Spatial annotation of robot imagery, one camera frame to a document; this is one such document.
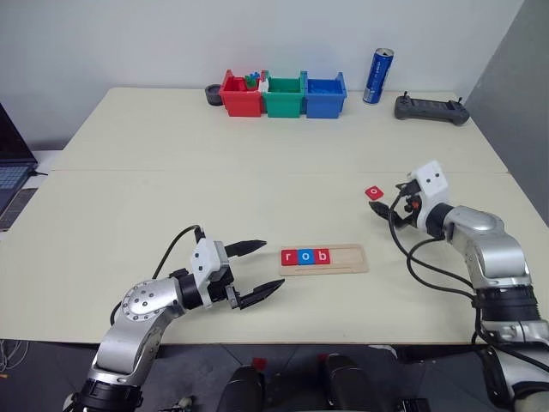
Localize red plastic bin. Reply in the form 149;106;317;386
218;69;264;118

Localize dark rounded shape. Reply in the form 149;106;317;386
215;364;266;412
320;353;366;412

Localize green plastic bin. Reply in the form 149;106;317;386
260;70;306;119

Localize wooden letter tray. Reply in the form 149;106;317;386
278;243;371;277

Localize white floor cables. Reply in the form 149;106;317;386
0;337;30;380

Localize dark laptop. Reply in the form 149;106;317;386
0;101;39;218

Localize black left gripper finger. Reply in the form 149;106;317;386
225;239;268;259
232;277;287;312

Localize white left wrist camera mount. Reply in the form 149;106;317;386
189;237;229;309

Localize dark flat keyboard strip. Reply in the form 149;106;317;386
0;187;35;232

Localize black round dish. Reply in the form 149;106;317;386
204;83;225;106

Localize blue plastic bin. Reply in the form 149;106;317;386
300;71;347;120

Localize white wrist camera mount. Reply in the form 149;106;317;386
189;237;229;309
406;160;450;231

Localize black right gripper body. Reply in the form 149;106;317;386
391;190;425;229

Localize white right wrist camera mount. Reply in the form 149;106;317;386
406;160;450;231

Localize blue drink can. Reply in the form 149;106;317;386
362;46;396;106

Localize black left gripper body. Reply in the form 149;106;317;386
208;240;240;311

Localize grey handheld controller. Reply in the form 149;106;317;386
394;90;471;127

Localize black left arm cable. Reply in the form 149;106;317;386
108;224;205;326

